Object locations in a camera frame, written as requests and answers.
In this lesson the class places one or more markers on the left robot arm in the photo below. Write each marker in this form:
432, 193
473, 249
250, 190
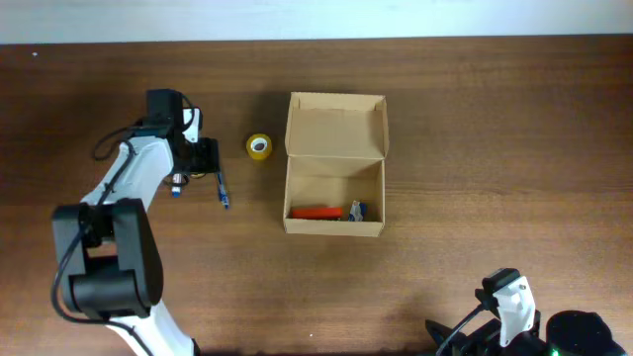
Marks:
109, 271

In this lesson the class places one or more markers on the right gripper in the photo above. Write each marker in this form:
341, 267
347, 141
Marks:
440, 330

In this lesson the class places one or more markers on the yellow tape roll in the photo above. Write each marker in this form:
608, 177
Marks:
259, 146

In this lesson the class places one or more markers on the blue white marker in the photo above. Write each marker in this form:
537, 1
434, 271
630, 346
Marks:
177, 184

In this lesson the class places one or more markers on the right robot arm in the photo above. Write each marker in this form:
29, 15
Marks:
568, 333

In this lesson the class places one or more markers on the brown cardboard box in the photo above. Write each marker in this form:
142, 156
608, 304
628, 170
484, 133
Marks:
337, 146

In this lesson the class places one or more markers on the red stapler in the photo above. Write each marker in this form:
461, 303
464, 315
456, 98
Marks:
317, 213

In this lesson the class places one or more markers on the blue ballpoint pen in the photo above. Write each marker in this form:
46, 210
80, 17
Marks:
221, 188

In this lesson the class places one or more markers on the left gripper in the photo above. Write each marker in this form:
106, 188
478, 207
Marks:
206, 155

